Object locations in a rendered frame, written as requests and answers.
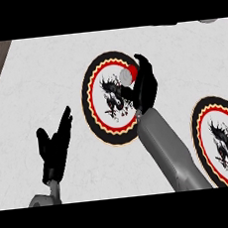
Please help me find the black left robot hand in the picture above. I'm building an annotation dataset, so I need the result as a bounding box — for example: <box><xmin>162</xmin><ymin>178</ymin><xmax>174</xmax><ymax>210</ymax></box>
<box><xmin>33</xmin><ymin>104</ymin><xmax>80</xmax><ymax>186</ymax></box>

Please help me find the red can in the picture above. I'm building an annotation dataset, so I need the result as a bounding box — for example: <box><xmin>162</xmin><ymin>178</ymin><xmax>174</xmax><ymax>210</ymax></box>
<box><xmin>117</xmin><ymin>63</ymin><xmax>141</xmax><ymax>87</ymax></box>

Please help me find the black-rimmed dragon plate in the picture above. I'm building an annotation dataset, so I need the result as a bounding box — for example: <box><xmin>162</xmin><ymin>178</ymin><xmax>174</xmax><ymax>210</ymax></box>
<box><xmin>187</xmin><ymin>94</ymin><xmax>228</xmax><ymax>191</ymax></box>
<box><xmin>76</xmin><ymin>48</ymin><xmax>149</xmax><ymax>150</ymax></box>

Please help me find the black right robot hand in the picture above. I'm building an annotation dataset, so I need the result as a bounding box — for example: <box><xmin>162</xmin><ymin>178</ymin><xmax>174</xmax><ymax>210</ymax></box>
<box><xmin>115</xmin><ymin>51</ymin><xmax>162</xmax><ymax>117</ymax></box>

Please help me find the grey object at edge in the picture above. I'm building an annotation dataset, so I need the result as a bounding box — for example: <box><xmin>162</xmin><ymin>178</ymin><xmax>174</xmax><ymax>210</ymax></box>
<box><xmin>197</xmin><ymin>17</ymin><xmax>223</xmax><ymax>26</ymax></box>

